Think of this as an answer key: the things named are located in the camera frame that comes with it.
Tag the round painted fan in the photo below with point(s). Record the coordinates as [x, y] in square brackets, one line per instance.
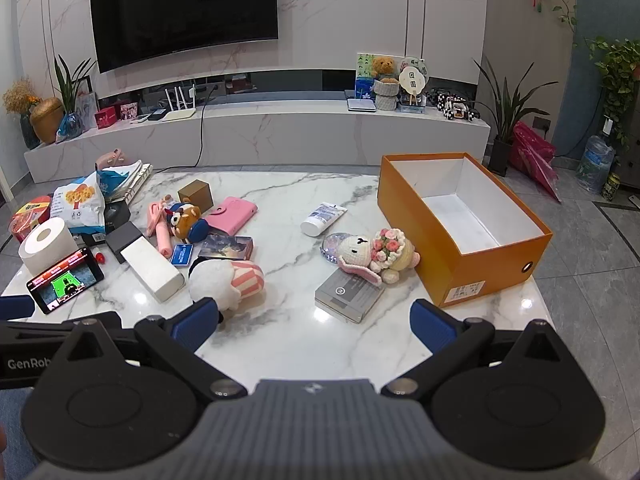
[415, 63]

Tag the green plant in blue vase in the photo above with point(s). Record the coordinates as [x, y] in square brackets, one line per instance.
[70, 85]

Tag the red gift box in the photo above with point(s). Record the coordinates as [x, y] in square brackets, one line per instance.
[106, 119]

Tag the white router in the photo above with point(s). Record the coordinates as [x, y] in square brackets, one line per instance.
[179, 112]

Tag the large water jug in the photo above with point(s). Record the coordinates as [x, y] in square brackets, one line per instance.
[594, 162]

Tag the white round paper fan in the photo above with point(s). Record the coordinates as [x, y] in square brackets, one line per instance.
[412, 81]

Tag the potted long-leaf plant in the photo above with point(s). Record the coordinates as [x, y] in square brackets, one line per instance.
[502, 110]

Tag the golden vase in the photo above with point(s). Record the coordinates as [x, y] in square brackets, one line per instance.
[46, 120]

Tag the orange cardboard box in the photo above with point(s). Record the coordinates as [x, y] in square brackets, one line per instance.
[400, 210]

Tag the glittery round globe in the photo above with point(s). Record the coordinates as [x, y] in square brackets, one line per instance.
[330, 248]

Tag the pink wallet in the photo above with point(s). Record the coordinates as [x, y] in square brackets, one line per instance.
[232, 215]

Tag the green can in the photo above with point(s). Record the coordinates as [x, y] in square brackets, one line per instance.
[610, 187]

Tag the dried flower vase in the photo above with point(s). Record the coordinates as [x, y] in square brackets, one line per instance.
[20, 100]

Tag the red instant noodle cup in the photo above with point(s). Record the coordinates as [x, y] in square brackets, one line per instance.
[27, 215]

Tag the black smartphone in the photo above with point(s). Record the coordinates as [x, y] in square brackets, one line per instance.
[65, 280]

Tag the brown raccoon plush toy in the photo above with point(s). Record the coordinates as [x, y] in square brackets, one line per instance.
[185, 222]

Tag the white lotion tube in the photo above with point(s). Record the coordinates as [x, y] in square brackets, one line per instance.
[322, 219]

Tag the small red marker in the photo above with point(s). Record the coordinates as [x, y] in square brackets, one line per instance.
[100, 257]

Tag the white flat phone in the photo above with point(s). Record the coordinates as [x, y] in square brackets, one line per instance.
[141, 118]

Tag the pink space heater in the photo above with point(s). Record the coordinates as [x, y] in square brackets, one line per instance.
[110, 160]

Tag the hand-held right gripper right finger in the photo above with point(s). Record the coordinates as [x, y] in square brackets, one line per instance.
[431, 327]

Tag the crochet bunny doll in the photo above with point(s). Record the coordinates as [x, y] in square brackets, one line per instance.
[372, 255]

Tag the dark flat phone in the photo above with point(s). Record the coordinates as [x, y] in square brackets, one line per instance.
[158, 114]

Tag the blue tissue packet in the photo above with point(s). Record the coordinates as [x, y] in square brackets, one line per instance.
[181, 254]

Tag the small brown cardboard box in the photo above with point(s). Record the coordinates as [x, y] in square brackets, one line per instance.
[196, 197]

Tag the pink plush item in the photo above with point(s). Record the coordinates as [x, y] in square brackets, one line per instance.
[161, 232]

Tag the white rectangular box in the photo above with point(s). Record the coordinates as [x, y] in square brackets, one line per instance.
[150, 270]

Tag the white tablet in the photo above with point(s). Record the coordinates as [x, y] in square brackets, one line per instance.
[361, 105]

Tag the dark illustrated card box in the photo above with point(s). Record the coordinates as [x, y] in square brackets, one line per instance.
[225, 247]

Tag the pink plastic bag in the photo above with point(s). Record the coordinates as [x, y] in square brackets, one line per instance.
[532, 152]

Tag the picture frame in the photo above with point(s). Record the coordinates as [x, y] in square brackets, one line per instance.
[86, 105]

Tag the brown teddy bear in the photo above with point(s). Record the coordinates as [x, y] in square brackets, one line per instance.
[385, 67]

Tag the person's leg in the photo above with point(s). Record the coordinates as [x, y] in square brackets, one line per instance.
[12, 425]

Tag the toilet paper roll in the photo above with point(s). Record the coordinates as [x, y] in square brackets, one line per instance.
[47, 245]

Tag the blue white snack bag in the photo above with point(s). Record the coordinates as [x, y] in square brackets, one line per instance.
[112, 182]

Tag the green pothos plant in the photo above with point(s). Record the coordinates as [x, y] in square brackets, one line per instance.
[617, 70]

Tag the white popcorn snack bag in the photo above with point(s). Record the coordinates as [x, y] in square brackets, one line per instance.
[80, 202]

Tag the black television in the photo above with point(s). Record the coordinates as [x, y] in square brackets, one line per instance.
[185, 10]

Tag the pink photo card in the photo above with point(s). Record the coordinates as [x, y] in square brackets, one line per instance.
[127, 111]

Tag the dark grey box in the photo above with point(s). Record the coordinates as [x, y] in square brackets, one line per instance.
[122, 240]

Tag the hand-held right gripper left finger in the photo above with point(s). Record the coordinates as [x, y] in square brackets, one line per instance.
[192, 325]

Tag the white marble TV console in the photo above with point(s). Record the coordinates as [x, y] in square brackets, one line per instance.
[300, 135]

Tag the green blue painting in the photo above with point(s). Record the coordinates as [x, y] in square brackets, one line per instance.
[364, 77]

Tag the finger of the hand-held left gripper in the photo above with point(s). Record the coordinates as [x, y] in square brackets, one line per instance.
[15, 308]

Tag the pink white plush toy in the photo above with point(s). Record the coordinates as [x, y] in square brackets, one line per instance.
[225, 282]

